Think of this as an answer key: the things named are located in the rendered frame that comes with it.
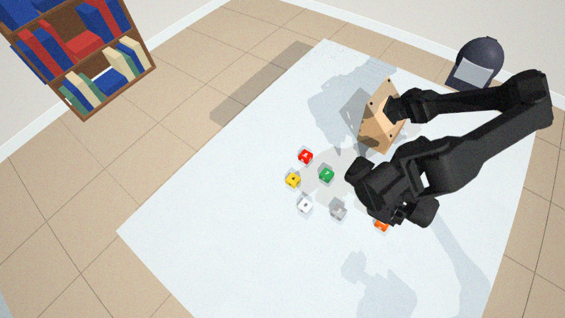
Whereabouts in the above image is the green digit block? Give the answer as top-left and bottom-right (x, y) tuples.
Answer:
(319, 167), (335, 183)

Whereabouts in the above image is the red block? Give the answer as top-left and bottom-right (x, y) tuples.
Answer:
(298, 149), (313, 164)

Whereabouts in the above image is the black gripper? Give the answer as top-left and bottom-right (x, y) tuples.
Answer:
(344, 156), (440, 228)

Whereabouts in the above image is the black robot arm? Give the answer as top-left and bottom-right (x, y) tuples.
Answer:
(354, 69), (554, 227)

